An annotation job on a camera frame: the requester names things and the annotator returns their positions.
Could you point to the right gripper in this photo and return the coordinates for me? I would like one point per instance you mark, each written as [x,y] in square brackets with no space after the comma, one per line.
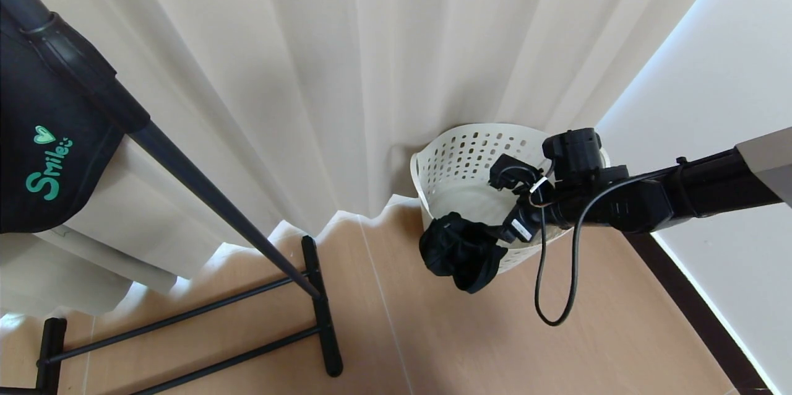
[538,215]

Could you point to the black garment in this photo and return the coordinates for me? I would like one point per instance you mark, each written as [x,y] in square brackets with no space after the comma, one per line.
[458,252]

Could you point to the black shorts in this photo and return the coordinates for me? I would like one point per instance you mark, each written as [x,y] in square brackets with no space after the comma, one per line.
[37,104]

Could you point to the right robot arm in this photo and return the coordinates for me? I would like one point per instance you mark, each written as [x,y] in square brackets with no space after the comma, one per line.
[711,187]

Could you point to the white laundry basket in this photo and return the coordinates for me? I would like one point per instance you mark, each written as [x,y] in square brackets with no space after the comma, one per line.
[458,160]

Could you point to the black clothes rack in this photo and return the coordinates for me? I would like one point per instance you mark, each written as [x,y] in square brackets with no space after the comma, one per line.
[185,166]

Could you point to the beige curtain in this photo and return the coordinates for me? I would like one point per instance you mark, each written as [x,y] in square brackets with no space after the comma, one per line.
[309,73]

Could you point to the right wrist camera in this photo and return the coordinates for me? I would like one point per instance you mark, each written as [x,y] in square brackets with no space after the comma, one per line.
[510,172]

